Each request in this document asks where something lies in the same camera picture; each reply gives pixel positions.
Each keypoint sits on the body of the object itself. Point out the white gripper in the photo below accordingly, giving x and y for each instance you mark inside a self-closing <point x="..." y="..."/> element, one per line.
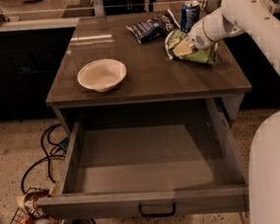
<point x="197" y="38"/>

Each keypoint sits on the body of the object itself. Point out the green jalapeno chip bag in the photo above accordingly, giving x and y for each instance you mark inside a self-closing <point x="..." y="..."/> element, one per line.
<point x="204" y="56"/>

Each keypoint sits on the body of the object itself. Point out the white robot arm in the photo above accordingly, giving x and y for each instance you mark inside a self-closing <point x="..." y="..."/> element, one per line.
<point x="256" y="19"/>

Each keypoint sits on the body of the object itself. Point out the dark blue chip bag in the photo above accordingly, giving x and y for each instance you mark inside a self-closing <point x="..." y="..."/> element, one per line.
<point x="160" y="26"/>

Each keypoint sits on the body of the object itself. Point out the grey cabinet with glossy top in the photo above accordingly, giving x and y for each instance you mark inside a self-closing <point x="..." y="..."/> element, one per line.
<point x="151" y="75"/>

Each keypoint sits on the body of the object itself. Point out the grey open top drawer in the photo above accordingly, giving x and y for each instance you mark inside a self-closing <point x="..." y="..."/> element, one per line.
<point x="187" y="156"/>

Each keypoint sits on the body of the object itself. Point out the brown snack bag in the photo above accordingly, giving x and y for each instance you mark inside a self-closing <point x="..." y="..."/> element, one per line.
<point x="28" y="202"/>

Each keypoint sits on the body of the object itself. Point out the blue soda can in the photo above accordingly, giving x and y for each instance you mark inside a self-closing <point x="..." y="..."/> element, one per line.
<point x="190" y="12"/>

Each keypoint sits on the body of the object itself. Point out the white paper bowl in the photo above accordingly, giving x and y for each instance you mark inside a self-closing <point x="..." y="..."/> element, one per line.
<point x="102" y="75"/>

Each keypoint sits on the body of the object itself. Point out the black drawer handle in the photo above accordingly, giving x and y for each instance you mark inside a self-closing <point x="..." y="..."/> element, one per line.
<point x="157" y="210"/>

